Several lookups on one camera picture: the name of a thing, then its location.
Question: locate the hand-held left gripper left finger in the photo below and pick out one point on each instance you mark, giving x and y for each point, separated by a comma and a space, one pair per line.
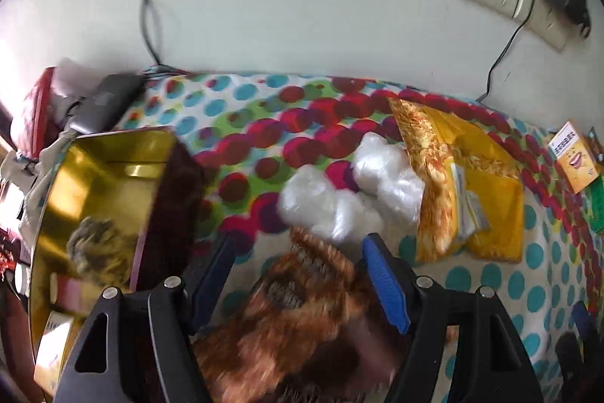
212, 285

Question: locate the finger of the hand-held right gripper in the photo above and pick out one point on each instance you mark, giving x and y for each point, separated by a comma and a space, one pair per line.
583, 356

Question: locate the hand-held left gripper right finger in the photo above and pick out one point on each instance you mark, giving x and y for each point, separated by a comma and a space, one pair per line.
384, 280

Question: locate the brown snack bag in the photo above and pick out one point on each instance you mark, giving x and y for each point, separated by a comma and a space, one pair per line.
292, 318

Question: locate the dark red small box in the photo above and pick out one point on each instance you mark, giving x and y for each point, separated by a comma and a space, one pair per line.
71, 289

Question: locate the dark red gold tin box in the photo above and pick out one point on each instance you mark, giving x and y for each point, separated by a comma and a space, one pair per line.
108, 176

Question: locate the yellow medicine box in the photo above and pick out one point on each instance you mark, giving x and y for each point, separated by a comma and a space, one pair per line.
54, 346

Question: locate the crumpled white plastic bag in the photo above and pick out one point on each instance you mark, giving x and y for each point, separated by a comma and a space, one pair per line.
339, 195

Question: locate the yellow snack bag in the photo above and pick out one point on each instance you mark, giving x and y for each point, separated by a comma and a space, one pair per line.
476, 176

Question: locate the green red box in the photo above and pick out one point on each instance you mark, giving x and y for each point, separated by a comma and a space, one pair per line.
598, 204

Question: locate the polka dot tablecloth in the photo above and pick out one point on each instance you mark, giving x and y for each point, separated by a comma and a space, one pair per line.
292, 115

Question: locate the yellow white carton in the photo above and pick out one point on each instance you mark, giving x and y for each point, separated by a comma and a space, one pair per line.
573, 157

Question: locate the white cloth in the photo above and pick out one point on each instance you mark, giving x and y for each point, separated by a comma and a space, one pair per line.
33, 186

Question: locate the black set-top box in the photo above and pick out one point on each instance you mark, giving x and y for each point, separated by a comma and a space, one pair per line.
106, 103

